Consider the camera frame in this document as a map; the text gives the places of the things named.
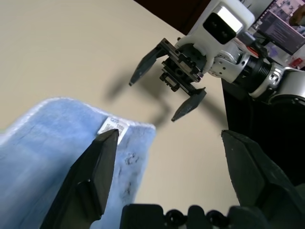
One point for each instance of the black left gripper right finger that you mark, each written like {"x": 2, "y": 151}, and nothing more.
{"x": 259, "y": 176}

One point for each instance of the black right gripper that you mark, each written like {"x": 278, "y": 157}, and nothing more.
{"x": 183, "y": 66}

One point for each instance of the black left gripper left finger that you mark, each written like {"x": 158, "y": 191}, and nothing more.
{"x": 88, "y": 176}

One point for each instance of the light blue towel white trim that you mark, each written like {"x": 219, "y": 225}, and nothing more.
{"x": 47, "y": 143}

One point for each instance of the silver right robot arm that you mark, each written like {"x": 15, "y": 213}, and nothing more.
{"x": 293, "y": 83}

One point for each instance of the small red box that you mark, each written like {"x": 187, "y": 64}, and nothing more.
{"x": 296, "y": 62}

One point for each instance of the computer monitor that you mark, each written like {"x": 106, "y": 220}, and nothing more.
{"x": 281, "y": 28}

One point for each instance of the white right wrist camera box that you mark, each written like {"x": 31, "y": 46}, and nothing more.
{"x": 226, "y": 14}

